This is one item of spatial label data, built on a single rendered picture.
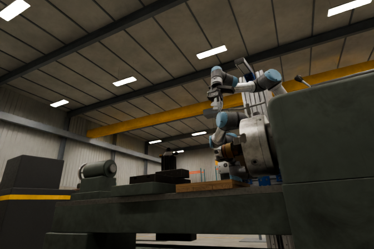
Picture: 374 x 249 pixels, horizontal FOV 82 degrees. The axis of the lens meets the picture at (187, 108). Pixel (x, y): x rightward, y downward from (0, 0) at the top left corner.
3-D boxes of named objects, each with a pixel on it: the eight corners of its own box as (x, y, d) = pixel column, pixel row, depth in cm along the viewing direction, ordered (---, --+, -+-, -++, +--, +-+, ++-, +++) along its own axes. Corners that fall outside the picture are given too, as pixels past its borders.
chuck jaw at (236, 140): (251, 140, 116) (245, 133, 107) (252, 149, 114) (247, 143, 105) (231, 143, 121) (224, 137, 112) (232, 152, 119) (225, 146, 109)
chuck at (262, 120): (281, 172, 123) (268, 119, 132) (275, 178, 96) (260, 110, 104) (274, 173, 125) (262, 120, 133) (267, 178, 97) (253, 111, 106)
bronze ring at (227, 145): (239, 142, 127) (224, 145, 130) (235, 139, 119) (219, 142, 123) (242, 158, 123) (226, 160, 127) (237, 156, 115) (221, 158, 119)
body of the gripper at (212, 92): (211, 105, 137) (211, 91, 144) (224, 101, 133) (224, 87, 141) (206, 98, 132) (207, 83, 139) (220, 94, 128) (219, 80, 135)
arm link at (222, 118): (224, 150, 199) (240, 123, 153) (208, 150, 198) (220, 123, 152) (222, 138, 206) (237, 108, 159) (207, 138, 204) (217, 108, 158)
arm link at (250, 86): (255, 83, 187) (208, 85, 163) (264, 76, 178) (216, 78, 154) (260, 95, 183) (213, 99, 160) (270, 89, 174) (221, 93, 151)
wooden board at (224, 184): (250, 190, 127) (249, 184, 129) (232, 188, 98) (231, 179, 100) (204, 194, 140) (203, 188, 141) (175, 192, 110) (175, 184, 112)
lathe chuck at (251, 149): (274, 173, 125) (262, 120, 133) (267, 178, 97) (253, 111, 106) (258, 174, 129) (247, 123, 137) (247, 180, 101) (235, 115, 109)
